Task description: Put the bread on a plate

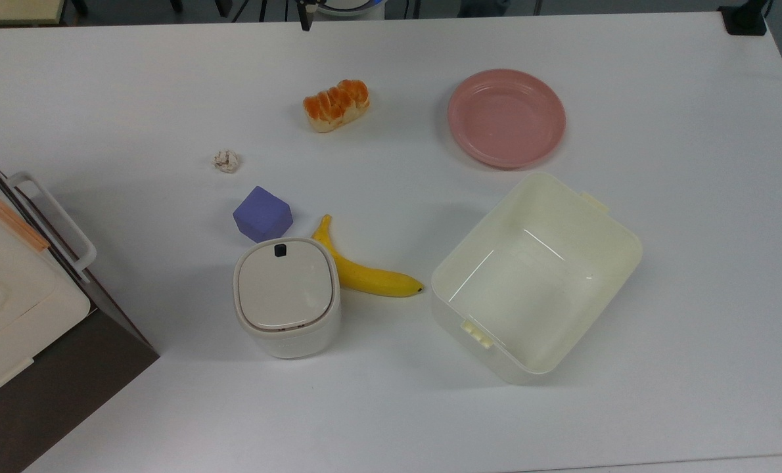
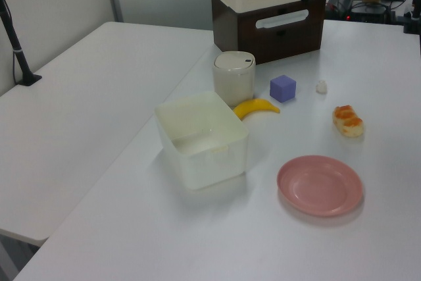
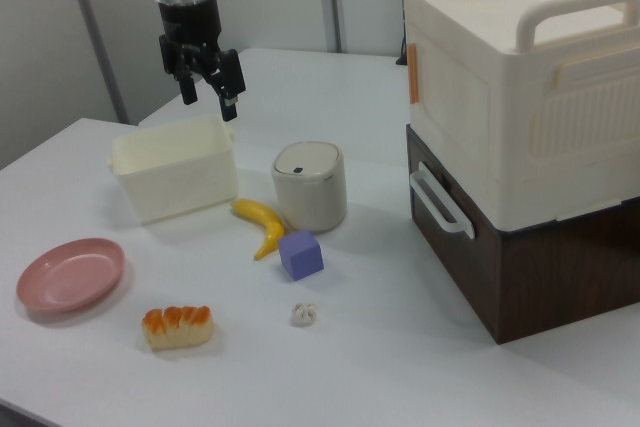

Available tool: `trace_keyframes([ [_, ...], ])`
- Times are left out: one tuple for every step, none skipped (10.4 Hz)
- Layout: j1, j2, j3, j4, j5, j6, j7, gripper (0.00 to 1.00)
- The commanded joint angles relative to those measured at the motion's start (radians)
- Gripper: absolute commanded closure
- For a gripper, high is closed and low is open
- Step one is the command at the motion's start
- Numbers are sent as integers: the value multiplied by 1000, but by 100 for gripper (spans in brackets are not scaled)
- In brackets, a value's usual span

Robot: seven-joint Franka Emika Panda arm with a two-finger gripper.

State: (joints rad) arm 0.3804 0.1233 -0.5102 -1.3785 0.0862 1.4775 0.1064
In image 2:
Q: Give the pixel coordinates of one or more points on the purple cube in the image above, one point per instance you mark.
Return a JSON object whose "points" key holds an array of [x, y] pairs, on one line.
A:
{"points": [[282, 89]]}

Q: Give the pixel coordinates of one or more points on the black device with red light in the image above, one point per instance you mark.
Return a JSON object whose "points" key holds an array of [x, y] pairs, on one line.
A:
{"points": [[365, 11]]}

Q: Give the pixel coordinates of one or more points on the cream mini trash can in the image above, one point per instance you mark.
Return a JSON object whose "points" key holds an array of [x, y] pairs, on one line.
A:
{"points": [[233, 80]]}

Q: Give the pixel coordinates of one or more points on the small white crumpled lump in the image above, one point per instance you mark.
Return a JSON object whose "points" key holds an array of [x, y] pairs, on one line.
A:
{"points": [[322, 87]]}

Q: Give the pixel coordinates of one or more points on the dark brown drawer box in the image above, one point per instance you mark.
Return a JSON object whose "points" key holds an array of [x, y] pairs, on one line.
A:
{"points": [[279, 42]]}

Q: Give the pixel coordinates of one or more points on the black table clamp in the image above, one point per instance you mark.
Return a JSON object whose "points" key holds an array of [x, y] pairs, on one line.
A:
{"points": [[412, 21]]}

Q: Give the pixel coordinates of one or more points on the pink plastic plate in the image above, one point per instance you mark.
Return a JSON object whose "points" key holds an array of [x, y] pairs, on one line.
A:
{"points": [[319, 189]]}

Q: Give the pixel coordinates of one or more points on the bread roll with orange topping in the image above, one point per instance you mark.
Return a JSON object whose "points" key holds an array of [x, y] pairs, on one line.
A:
{"points": [[349, 122]]}

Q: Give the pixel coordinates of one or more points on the white plastic storage bin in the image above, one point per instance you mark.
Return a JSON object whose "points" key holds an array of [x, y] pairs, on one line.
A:
{"points": [[210, 166]]}

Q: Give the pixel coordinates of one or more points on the black camera stand pole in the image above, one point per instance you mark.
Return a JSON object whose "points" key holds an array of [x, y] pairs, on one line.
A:
{"points": [[16, 50]]}

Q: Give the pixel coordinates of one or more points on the yellow banana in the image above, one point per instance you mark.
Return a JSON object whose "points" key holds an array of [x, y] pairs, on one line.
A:
{"points": [[253, 106]]}

